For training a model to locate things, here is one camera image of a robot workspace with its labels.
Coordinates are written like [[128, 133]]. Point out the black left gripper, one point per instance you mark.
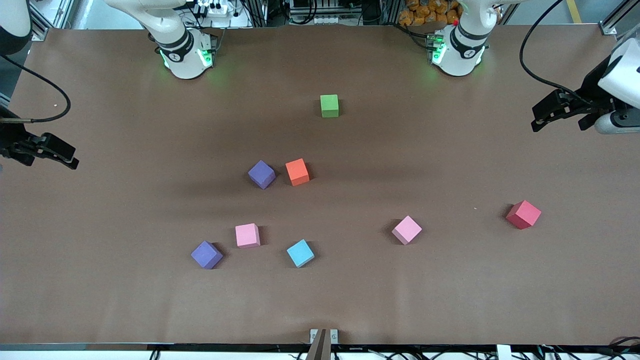
[[593, 90]]

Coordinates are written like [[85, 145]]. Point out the red foam cube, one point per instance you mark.
[[524, 214]]

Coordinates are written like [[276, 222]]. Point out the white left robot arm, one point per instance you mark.
[[462, 50]]

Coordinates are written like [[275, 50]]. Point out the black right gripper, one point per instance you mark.
[[11, 140]]

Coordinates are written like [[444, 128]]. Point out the bag of orange snacks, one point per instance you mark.
[[425, 12]]

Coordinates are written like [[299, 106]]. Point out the purple foam cube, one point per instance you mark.
[[206, 254], [261, 174]]

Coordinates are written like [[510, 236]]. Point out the metal bracket with brown strip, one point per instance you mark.
[[323, 340]]

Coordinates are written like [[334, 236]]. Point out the brown table mat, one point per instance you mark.
[[100, 300]]

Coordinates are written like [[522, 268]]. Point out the light blue foam cube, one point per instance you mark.
[[300, 253]]

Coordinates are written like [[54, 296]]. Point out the orange foam cube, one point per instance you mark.
[[297, 171]]

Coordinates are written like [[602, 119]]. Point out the small white box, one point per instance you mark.
[[504, 352]]

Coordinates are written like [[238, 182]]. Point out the pink foam cube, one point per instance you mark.
[[247, 235], [407, 229]]

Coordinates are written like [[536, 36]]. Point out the green foam cube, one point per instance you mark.
[[329, 105]]

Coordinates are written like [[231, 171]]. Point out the aluminium frame profile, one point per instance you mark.
[[617, 17], [39, 25]]

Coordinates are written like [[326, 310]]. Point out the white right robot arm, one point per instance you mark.
[[182, 55]]

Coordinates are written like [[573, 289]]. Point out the white power strip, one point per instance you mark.
[[214, 8]]

